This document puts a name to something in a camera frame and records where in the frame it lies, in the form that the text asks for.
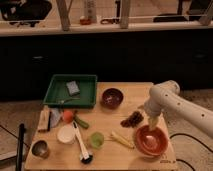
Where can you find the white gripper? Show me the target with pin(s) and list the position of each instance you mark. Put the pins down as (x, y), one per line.
(153, 110)

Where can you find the dark purple grape bunch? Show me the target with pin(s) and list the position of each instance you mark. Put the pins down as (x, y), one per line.
(133, 120)

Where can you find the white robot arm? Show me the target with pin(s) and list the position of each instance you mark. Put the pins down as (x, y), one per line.
(166, 95)

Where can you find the metal cup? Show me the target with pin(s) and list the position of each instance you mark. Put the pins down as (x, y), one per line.
(40, 149)

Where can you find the red bowl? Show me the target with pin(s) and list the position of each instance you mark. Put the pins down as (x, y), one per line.
(151, 143)

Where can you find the dark maroon bowl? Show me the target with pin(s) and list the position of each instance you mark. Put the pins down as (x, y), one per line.
(112, 98)

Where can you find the green cucumber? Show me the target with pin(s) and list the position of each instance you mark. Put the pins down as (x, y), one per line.
(82, 123)

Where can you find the orange ball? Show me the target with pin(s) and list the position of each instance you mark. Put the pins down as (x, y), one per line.
(67, 116)

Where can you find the grey sponge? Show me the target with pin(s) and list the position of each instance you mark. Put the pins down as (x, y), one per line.
(73, 88)

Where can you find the metal fork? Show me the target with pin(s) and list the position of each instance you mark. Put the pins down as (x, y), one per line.
(67, 100)

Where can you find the light blue cloth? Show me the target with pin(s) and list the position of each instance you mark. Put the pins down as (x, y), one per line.
(55, 117)

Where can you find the green plastic tray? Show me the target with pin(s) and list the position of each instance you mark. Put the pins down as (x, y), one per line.
(57, 90)

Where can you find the wooden block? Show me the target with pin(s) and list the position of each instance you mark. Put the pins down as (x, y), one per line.
(44, 119)

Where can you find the black pole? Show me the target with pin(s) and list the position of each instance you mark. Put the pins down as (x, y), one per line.
(19, 156)

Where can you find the white handled brush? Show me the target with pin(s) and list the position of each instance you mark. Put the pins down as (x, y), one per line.
(86, 156)

